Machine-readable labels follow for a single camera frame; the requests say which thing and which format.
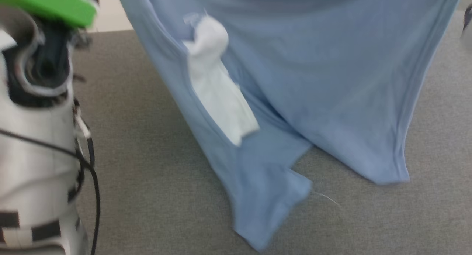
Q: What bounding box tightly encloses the light blue garment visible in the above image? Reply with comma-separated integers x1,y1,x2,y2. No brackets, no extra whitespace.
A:
115,0,464,252

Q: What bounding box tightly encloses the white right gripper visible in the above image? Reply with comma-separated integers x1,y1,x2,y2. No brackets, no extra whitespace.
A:
460,3,472,51

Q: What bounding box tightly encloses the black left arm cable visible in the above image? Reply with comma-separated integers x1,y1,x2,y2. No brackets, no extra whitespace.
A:
0,128,101,255

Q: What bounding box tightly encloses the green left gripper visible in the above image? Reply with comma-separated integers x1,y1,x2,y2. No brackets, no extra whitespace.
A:
0,0,99,29

